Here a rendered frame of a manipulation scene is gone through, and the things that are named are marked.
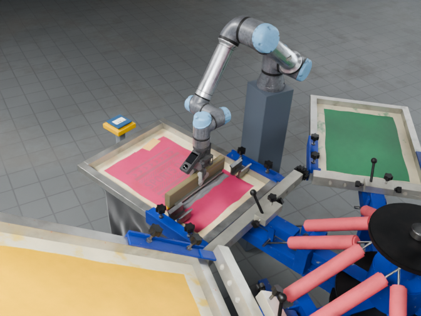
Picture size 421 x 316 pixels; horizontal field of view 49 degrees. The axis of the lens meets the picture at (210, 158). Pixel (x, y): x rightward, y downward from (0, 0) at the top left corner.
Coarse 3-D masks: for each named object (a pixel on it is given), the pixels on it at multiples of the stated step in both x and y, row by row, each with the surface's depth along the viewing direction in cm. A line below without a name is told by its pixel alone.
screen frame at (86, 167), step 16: (144, 128) 248; (160, 128) 254; (176, 128) 250; (128, 144) 239; (96, 160) 225; (96, 176) 215; (256, 176) 224; (112, 192) 210; (128, 192) 207; (144, 208) 200; (240, 208) 202; (224, 224) 194; (208, 240) 187
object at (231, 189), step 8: (160, 144) 243; (168, 144) 244; (176, 144) 244; (136, 152) 237; (144, 152) 237; (152, 152) 238; (184, 152) 239; (232, 176) 225; (224, 184) 220; (232, 184) 220; (240, 184) 221; (248, 184) 221; (216, 192) 215; (224, 192) 216; (232, 192) 216; (240, 192) 216; (216, 200) 211; (224, 200) 211; (232, 200) 212
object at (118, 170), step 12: (132, 156) 234; (108, 168) 226; (120, 168) 226; (132, 168) 227; (120, 180) 219; (132, 180) 220; (144, 192) 213; (156, 204) 207; (192, 204) 208; (204, 204) 209; (216, 204) 209; (192, 216) 202; (204, 216) 203; (216, 216) 203
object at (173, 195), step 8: (216, 160) 219; (224, 160) 222; (208, 168) 214; (216, 168) 219; (192, 176) 208; (208, 176) 217; (184, 184) 204; (192, 184) 208; (168, 192) 199; (176, 192) 200; (184, 192) 206; (168, 200) 200; (176, 200) 203
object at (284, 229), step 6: (276, 216) 192; (270, 222) 189; (276, 222) 189; (282, 222) 190; (288, 222) 190; (264, 228) 192; (276, 228) 188; (282, 228) 187; (288, 228) 187; (294, 228) 187; (276, 234) 189; (282, 234) 187; (288, 234) 185; (294, 234) 184
